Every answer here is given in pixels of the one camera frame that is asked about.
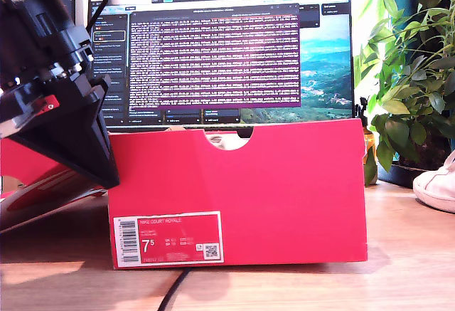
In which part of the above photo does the black rectangular plant tray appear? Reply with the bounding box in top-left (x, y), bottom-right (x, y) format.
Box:
top-left (377, 161), bottom-right (433, 189)

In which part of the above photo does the wide black Huawei monitor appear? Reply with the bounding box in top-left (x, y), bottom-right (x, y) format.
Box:
top-left (87, 0), bottom-right (356, 139)

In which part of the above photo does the black table cable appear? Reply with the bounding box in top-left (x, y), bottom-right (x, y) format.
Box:
top-left (157, 267), bottom-right (191, 311)

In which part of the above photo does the black thin-bezel computer monitor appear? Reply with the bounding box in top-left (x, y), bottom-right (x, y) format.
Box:
top-left (56, 0), bottom-right (77, 27)

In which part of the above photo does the red Nike shoebox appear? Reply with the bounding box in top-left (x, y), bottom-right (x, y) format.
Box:
top-left (0, 117), bottom-right (368, 271)

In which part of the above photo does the green leafy potted plant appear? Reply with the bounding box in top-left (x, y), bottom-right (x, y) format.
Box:
top-left (353, 0), bottom-right (455, 186)

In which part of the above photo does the white leather sneaker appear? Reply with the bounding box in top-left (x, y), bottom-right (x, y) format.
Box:
top-left (207, 133), bottom-right (251, 151)
top-left (412, 149), bottom-right (455, 214)

